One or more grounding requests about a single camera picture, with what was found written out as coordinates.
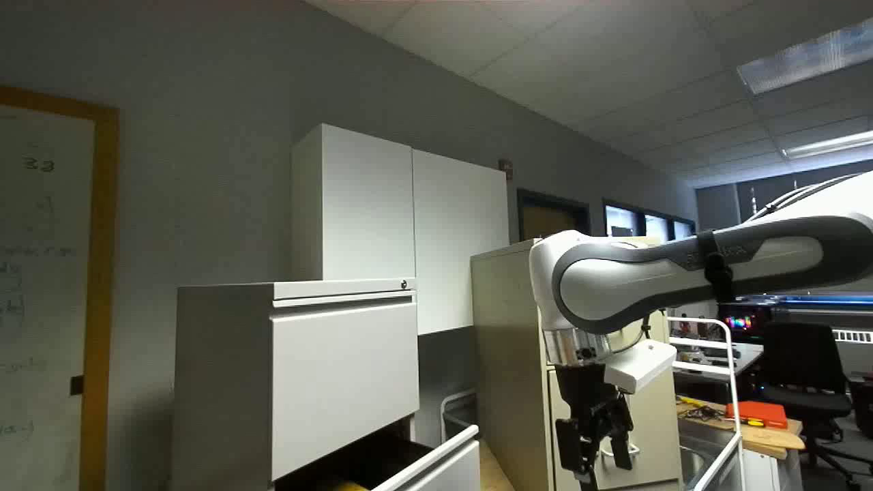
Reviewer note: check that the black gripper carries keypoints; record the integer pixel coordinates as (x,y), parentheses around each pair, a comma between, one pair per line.
(588,398)

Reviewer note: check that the white bottom cabinet drawer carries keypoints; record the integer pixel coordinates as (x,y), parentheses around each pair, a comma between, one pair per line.
(438,464)

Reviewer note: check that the white cabinet drawer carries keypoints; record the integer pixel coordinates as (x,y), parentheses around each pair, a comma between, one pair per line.
(438,464)
(343,383)

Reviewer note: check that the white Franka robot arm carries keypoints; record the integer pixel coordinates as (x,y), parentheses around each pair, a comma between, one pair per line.
(637,274)

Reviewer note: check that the yellow object in drawer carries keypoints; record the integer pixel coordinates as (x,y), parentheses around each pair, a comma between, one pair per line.
(350,487)

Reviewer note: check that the white upper cabinet drawer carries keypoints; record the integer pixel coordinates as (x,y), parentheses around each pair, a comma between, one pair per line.
(343,383)

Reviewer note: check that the beige metal filing cabinet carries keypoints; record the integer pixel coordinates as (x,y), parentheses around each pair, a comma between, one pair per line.
(507,363)

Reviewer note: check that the orange tool on bench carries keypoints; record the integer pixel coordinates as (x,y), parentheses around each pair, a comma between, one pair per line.
(762,413)

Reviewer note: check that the wooden workbench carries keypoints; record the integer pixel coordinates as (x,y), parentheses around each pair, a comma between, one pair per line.
(772,437)

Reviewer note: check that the dark electronics unit with lights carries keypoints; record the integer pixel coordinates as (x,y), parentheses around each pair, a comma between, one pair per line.
(751,321)

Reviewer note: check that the black office chair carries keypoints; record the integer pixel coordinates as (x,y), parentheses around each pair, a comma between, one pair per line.
(799,370)

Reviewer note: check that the row of dark framed windows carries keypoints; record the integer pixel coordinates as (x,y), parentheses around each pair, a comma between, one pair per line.
(650,223)

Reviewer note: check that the grey window blinds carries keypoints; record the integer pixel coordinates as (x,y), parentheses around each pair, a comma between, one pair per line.
(727,206)

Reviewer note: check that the narrow ceiling light strip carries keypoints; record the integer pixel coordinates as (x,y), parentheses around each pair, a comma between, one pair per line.
(826,142)

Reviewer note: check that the white filing cabinet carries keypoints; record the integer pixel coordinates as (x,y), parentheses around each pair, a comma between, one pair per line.
(218,383)

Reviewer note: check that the large ceiling light panel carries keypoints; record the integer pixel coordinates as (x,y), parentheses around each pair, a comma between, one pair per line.
(804,55)

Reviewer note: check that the wood framed whiteboard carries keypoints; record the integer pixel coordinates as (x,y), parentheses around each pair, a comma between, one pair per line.
(45,300)

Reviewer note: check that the white metal rack frame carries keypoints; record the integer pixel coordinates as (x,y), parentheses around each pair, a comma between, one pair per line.
(719,363)

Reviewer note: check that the white wall cabinet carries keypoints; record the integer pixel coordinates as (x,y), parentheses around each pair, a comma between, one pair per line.
(398,220)

